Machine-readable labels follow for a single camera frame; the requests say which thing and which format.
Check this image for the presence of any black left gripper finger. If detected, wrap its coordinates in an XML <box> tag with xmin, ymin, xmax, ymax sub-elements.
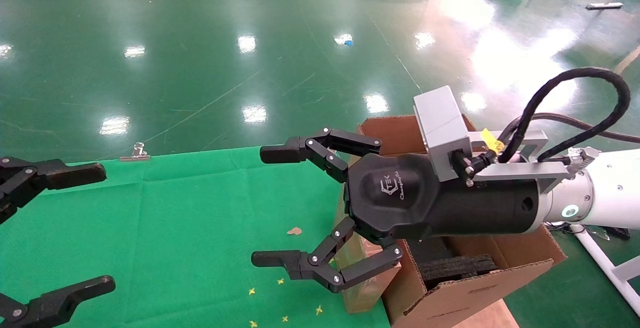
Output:
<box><xmin>0</xmin><ymin>275</ymin><xmax>116</xmax><ymax>328</ymax></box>
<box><xmin>0</xmin><ymin>157</ymin><xmax>107</xmax><ymax>224</ymax></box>

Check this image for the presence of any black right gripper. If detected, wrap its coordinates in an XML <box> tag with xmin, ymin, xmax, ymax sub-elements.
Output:
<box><xmin>251</xmin><ymin>128</ymin><xmax>544</xmax><ymax>293</ymax></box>

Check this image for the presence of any large open cardboard carton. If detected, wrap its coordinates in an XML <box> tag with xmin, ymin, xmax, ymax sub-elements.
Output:
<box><xmin>332</xmin><ymin>114</ymin><xmax>568</xmax><ymax>328</ymax></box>

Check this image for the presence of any silver binder clip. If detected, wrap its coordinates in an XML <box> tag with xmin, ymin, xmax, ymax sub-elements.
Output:
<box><xmin>120</xmin><ymin>142</ymin><xmax>151</xmax><ymax>162</ymax></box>

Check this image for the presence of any green table cloth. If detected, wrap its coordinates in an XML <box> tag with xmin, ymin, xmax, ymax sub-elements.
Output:
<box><xmin>0</xmin><ymin>145</ymin><xmax>391</xmax><ymax>328</ymax></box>

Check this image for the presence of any black ribbed foam strip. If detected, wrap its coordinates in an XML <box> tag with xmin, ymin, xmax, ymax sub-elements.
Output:
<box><xmin>417</xmin><ymin>254</ymin><xmax>499</xmax><ymax>289</ymax></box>

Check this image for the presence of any white tube table foot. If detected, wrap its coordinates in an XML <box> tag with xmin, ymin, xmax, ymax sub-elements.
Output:
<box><xmin>570</xmin><ymin>224</ymin><xmax>640</xmax><ymax>313</ymax></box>

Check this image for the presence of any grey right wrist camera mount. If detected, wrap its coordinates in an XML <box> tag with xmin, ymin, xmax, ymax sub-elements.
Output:
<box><xmin>413</xmin><ymin>86</ymin><xmax>573</xmax><ymax>196</ymax></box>

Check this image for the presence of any small yellow cable tag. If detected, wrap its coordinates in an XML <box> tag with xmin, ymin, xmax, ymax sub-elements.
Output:
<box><xmin>481</xmin><ymin>129</ymin><xmax>505</xmax><ymax>154</ymax></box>

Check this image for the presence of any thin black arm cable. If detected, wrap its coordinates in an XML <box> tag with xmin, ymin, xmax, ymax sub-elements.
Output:
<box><xmin>502</xmin><ymin>113</ymin><xmax>640</xmax><ymax>144</ymax></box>

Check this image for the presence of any thick black braided cable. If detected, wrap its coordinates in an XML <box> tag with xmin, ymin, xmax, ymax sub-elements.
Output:
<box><xmin>496</xmin><ymin>67</ymin><xmax>632</xmax><ymax>164</ymax></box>

